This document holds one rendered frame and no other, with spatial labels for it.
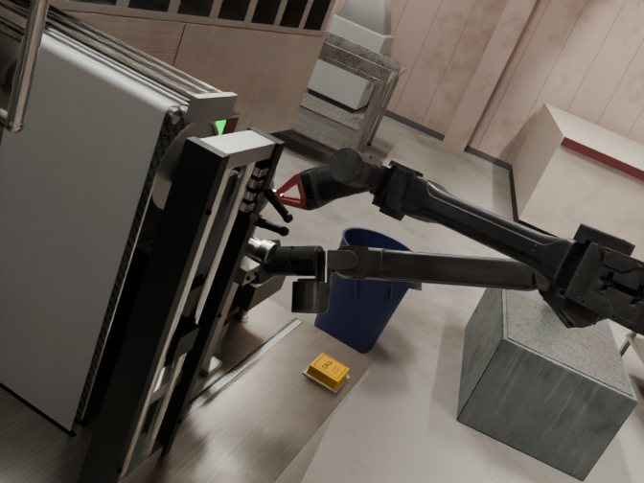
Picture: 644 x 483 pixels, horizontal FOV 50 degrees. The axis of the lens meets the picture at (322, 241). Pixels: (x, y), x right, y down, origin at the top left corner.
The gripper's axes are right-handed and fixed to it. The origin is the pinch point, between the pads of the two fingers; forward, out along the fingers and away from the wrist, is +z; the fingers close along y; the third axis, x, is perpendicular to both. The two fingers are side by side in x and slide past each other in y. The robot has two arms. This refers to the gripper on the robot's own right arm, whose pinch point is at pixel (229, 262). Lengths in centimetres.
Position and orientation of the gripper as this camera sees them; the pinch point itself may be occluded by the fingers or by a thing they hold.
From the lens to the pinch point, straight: 137.2
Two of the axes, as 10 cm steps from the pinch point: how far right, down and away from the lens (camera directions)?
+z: -9.2, 0.2, 4.0
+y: 3.8, -2.2, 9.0
